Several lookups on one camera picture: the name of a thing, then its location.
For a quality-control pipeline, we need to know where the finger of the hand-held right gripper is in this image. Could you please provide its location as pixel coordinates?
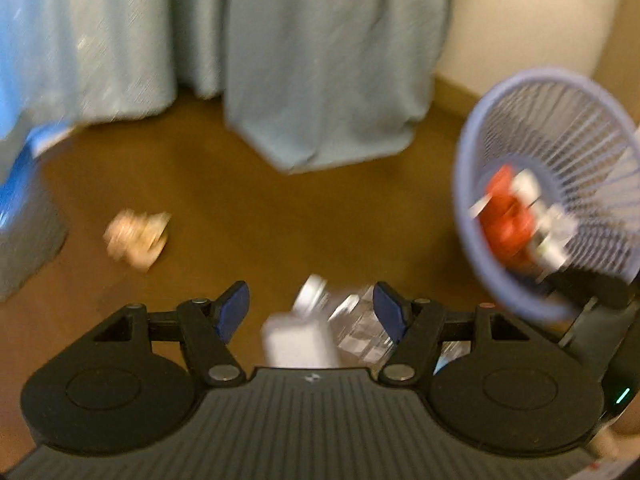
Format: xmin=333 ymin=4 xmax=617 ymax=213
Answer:
xmin=542 ymin=264 xmax=636 ymax=311

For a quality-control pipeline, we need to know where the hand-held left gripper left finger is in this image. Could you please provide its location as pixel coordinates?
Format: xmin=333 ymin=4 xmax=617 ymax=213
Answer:
xmin=90 ymin=280 xmax=251 ymax=387

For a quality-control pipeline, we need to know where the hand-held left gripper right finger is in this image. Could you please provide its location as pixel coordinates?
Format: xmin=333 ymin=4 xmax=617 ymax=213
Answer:
xmin=373 ymin=281 xmax=533 ymax=386

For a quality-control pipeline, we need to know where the clear plastic bottle green label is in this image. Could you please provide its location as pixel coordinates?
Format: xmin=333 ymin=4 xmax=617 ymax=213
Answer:
xmin=292 ymin=274 xmax=471 ymax=377

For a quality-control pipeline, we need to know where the orange plastic bag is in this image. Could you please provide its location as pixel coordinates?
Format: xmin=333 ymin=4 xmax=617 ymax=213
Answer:
xmin=477 ymin=165 xmax=548 ymax=278

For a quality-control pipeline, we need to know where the tan paper wrapper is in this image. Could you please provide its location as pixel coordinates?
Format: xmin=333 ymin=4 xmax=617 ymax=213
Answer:
xmin=102 ymin=208 xmax=173 ymax=273

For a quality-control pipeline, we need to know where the lavender plastic mesh basket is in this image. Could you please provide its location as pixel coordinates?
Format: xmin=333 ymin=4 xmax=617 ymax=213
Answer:
xmin=452 ymin=65 xmax=640 ymax=323

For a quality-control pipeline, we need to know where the grey and blue floor mat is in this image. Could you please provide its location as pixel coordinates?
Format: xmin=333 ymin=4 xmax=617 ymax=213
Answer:
xmin=0 ymin=125 xmax=76 ymax=303

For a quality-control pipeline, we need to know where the wide teal curtain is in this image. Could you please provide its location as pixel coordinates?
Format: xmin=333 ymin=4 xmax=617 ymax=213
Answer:
xmin=224 ymin=0 xmax=456 ymax=175

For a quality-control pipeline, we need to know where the narrow teal curtain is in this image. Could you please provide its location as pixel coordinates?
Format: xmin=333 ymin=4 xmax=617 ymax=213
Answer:
xmin=65 ymin=0 xmax=236 ymax=123

